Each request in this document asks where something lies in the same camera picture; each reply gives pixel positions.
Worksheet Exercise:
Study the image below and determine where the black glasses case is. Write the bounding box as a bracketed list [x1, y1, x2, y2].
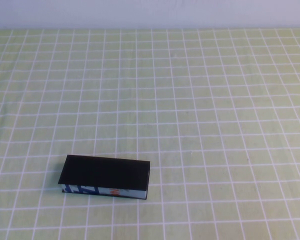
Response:
[57, 154, 152, 201]

